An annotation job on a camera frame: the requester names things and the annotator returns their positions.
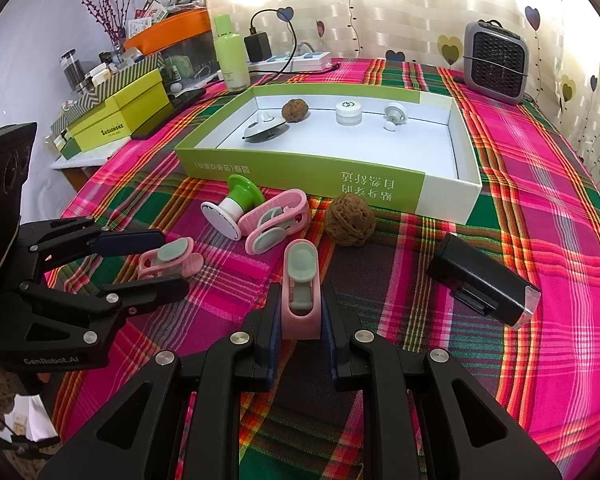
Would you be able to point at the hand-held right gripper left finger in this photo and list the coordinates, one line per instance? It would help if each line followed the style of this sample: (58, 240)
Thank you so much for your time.
(275, 330)

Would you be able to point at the small grey knob gadget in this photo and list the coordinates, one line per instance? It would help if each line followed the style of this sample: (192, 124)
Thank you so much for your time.
(395, 112)

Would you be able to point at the printed cards and packets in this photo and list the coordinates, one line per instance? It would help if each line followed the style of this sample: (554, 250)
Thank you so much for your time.
(145, 17)

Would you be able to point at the chevron striped box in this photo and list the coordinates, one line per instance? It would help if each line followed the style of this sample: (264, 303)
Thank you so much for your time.
(130, 72)

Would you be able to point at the white side shelf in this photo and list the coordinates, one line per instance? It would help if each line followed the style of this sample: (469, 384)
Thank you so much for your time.
(85, 160)

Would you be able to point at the black rectangular box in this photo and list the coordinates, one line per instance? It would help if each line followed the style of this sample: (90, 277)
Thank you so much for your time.
(475, 275)

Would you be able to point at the pink plaid cloth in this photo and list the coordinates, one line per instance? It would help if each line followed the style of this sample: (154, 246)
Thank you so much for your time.
(530, 185)

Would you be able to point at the heart print curtain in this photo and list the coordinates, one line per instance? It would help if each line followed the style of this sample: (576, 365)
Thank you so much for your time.
(405, 10)

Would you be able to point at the black charger plug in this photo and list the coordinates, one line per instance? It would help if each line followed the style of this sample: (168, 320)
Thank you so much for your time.
(257, 47)

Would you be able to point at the orange bin lid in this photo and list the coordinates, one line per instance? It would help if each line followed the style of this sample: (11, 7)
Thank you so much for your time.
(175, 27)

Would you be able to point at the white and blue power strip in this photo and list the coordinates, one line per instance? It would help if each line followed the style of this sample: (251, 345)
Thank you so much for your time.
(310, 62)

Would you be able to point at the lime green shoe box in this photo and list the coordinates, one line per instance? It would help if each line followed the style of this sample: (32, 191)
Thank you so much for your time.
(130, 105)

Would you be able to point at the green and white cardboard box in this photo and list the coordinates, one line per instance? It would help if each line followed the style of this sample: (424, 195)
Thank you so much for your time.
(380, 150)

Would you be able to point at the clear storage bin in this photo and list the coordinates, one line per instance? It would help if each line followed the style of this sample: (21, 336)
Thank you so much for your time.
(195, 57)

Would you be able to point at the grey fan heater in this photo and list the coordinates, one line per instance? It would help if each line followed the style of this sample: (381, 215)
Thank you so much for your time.
(495, 60)

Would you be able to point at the grey koala face gadget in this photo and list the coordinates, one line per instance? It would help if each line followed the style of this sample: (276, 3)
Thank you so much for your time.
(265, 127)

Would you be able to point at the pink flower branches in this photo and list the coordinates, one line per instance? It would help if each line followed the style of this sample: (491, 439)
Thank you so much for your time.
(101, 5)

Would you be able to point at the light green bottle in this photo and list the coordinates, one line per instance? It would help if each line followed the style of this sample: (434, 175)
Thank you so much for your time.
(232, 60)

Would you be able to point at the brown walnut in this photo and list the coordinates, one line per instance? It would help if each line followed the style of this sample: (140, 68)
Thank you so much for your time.
(350, 220)
(296, 110)

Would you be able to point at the small round ribbed container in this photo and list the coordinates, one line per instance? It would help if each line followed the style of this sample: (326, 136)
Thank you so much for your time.
(347, 115)

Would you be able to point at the glass jar with black lid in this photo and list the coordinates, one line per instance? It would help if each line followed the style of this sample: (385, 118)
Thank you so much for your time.
(72, 72)

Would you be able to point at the black smartphone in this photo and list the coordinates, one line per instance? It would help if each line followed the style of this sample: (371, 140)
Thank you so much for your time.
(170, 112)

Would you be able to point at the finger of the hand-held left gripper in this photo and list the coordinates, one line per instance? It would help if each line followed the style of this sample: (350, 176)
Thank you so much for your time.
(145, 292)
(130, 242)

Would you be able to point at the small dark green box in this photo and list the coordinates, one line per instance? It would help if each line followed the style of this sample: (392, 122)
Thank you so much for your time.
(69, 146)

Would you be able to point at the pink clip with mint pad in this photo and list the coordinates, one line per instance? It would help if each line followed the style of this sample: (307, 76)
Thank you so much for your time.
(172, 251)
(302, 310)
(290, 197)

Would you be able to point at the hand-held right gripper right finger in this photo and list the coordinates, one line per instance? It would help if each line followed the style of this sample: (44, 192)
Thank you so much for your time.
(330, 340)

